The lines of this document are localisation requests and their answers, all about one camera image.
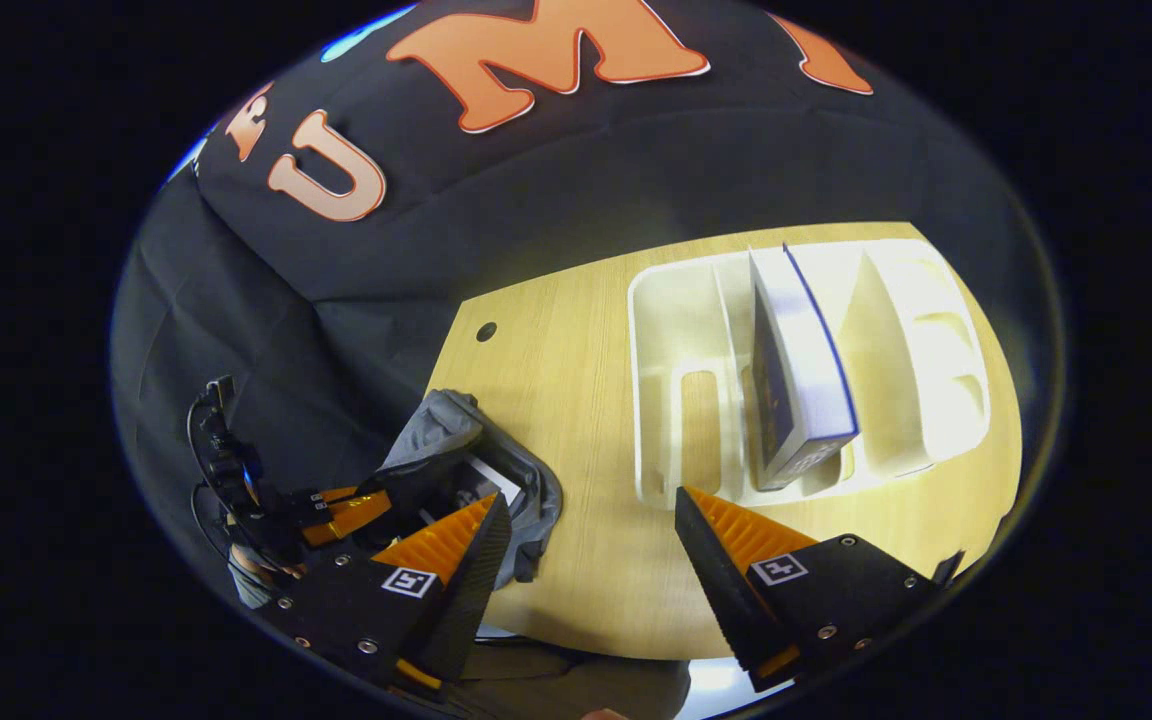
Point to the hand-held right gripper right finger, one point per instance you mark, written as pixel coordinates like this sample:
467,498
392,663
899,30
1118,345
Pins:
711,590

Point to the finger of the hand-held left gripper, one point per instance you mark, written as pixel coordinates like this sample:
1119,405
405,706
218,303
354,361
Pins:
351,518
336,494

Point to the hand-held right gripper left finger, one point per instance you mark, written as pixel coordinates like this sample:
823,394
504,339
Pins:
481,590

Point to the grey schoolbag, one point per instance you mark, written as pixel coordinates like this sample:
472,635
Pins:
526,500

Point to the blue cover book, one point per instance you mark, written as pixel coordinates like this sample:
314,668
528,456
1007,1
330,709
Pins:
801,370

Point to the white bookshelf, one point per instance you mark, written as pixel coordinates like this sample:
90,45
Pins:
676,340

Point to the person's clothing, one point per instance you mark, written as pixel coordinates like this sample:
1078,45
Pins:
576,685

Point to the black backdrop cloth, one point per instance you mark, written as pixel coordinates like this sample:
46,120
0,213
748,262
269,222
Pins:
496,190

